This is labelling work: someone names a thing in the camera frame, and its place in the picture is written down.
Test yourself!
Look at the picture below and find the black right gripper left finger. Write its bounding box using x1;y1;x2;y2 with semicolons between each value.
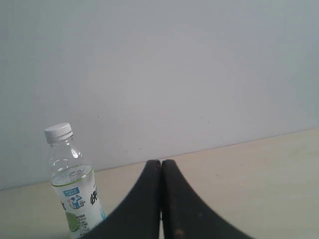
82;160;161;239

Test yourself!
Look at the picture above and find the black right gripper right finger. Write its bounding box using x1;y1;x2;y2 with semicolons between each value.
161;159;251;239

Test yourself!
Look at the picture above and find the clear plastic drink bottle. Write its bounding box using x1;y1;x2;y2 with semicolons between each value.
47;136;106;239

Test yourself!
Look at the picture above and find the white bottle cap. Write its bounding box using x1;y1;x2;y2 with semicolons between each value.
44;122;73;144

